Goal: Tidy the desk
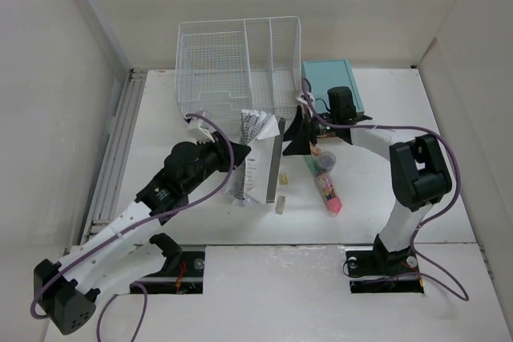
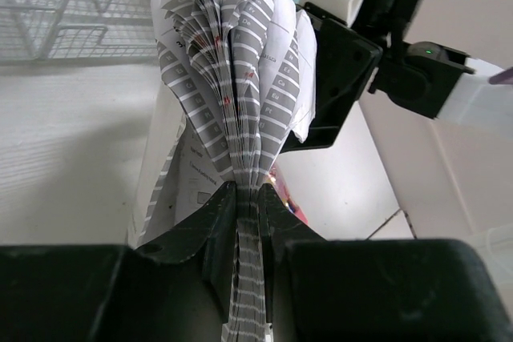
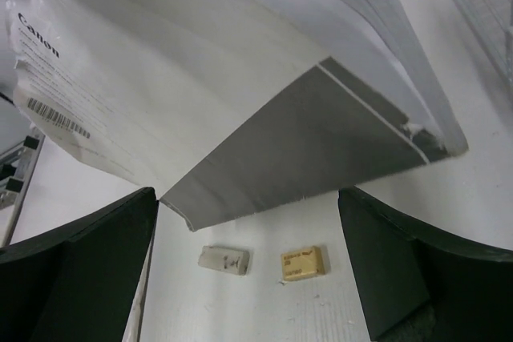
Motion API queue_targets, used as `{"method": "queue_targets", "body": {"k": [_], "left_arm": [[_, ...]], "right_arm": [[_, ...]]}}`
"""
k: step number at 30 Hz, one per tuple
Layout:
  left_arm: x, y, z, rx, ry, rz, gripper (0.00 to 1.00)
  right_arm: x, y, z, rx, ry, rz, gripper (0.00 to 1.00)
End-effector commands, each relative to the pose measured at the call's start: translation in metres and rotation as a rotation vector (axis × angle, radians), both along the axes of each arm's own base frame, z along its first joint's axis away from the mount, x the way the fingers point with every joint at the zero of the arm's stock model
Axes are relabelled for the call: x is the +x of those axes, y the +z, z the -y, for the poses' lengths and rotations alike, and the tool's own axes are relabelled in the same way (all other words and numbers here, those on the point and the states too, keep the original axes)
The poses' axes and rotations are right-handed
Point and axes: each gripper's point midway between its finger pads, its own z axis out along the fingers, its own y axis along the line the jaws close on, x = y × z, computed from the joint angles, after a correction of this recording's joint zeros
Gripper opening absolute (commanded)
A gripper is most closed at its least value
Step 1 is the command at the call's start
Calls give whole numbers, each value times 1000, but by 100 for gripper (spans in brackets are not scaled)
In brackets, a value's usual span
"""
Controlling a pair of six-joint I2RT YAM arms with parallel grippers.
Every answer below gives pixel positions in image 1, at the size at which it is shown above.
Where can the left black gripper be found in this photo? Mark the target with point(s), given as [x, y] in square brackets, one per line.
[220, 147]

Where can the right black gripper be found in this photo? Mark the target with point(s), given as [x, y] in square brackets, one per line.
[297, 133]

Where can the gray white booklet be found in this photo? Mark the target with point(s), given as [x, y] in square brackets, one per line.
[255, 180]

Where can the clear jar of paper clips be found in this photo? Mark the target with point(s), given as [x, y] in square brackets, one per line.
[326, 161]

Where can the teal drawer box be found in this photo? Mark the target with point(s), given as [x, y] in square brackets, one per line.
[327, 74]

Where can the pink pencil tube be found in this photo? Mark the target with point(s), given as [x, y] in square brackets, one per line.
[327, 190]

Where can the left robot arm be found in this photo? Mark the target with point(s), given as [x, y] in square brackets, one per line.
[133, 245]

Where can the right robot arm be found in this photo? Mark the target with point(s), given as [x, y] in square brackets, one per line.
[423, 169]

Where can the green highlighter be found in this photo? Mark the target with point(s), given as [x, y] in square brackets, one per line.
[311, 163]

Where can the small yellow eraser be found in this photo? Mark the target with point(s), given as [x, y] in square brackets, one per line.
[283, 179]

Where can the small gray stapler remover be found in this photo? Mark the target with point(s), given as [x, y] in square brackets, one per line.
[280, 207]

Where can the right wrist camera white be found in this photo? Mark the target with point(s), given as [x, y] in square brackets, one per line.
[303, 99]

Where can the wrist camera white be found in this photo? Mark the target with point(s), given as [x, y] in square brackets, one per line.
[197, 128]
[303, 99]

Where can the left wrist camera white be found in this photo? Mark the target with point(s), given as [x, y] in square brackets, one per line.
[197, 128]

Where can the white wire mesh desk organizer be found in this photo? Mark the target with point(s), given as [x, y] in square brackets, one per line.
[226, 66]

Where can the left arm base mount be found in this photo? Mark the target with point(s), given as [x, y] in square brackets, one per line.
[181, 272]

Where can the aluminium rail frame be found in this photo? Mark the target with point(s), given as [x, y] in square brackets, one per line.
[107, 186]

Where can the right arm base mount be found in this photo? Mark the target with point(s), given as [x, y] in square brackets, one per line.
[374, 270]

